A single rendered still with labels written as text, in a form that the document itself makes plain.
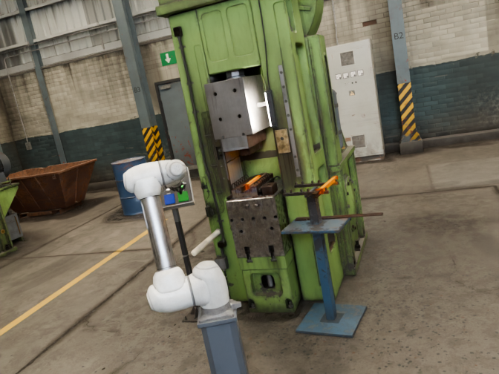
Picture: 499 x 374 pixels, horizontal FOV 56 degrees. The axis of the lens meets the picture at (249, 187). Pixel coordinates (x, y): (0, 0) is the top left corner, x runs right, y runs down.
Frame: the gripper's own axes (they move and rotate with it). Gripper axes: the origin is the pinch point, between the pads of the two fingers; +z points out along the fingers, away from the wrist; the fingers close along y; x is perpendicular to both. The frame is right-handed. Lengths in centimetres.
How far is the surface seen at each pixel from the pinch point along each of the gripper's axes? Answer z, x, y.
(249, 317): 55, -92, 30
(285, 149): -2, 14, 79
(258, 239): 23, -41, 47
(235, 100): -22, 49, 50
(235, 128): -12, 34, 47
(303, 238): 33, -45, 81
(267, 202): 5, -20, 59
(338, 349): -2, -125, 80
